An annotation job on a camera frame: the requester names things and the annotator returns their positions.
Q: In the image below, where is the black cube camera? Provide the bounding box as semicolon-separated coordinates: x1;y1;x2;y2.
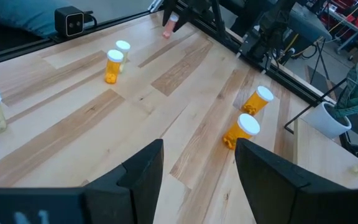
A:
53;5;86;38

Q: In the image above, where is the small orange pill bottle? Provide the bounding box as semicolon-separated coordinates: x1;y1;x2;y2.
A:
104;49;125;85

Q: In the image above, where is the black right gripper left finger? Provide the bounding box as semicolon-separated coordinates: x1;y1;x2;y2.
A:
83;139;165;224

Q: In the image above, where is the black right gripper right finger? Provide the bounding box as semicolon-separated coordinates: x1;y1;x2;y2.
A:
235;138;358;224

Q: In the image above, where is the large orange pill bottle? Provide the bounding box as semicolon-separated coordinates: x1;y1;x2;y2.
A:
240;85;275;116
222;113;262;151

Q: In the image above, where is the small pink pill bottle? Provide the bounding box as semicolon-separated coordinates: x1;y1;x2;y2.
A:
162;12;180;40

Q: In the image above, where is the grey desk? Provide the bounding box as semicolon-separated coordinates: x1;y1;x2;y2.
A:
286;1;334;43

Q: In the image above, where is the potted snake plant white pot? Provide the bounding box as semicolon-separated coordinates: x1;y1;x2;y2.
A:
301;45;358;140

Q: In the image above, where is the person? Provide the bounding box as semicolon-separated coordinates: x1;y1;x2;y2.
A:
0;0;71;38

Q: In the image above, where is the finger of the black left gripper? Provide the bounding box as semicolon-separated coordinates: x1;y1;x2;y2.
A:
162;0;177;26
174;0;198;32

